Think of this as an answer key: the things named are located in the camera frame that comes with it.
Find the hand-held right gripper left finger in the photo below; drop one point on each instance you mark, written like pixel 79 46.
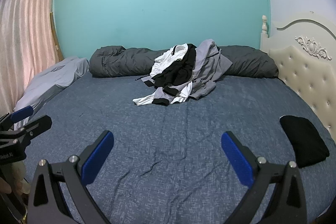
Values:
pixel 97 158

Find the wooden board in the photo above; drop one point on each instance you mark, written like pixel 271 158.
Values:
pixel 56 43

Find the dark grey duvet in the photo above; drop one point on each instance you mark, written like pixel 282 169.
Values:
pixel 118 64

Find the crumpled black garment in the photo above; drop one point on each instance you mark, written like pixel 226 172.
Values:
pixel 181 69

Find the person's left hand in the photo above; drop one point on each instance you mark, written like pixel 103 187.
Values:
pixel 20 174

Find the pink curtain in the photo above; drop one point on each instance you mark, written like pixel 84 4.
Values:
pixel 23 29

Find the cream tufted headboard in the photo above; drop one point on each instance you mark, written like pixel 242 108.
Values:
pixel 302 74

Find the blue patterned bed sheet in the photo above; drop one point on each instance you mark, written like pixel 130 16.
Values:
pixel 157 134

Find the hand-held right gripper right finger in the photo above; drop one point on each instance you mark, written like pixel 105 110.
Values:
pixel 237 158

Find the light grey cloth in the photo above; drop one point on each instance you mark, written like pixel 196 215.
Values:
pixel 52 79

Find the white garment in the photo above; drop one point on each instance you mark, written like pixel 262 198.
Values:
pixel 164 61

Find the grey garment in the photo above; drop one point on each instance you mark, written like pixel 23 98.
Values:
pixel 210 69

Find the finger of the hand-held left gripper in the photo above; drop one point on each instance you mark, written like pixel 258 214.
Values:
pixel 23 112
pixel 39 125

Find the folded black garment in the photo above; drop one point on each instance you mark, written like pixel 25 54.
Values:
pixel 304 140

